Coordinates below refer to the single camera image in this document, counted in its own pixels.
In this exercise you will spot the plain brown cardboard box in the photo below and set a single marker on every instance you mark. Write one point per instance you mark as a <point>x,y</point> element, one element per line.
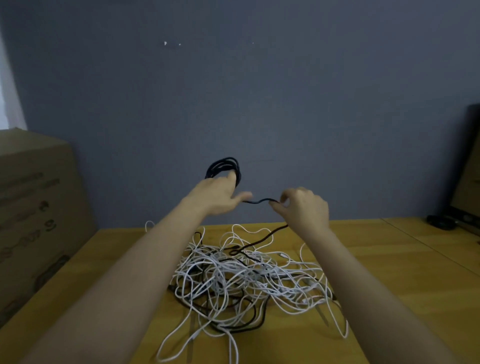
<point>37,217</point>

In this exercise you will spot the person's left forearm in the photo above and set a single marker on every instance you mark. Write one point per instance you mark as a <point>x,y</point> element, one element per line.
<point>112,300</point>

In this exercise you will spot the person's left hand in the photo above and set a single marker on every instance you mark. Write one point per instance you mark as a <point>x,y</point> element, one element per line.
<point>217,196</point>

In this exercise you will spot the cardboard box with black print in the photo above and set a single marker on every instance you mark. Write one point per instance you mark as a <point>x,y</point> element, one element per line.
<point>469,176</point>

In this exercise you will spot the person's right hand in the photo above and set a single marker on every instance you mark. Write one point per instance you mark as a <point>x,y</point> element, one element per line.
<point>306,211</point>

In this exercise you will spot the person's right forearm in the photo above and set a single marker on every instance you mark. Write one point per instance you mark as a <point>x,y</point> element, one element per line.
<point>375,300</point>

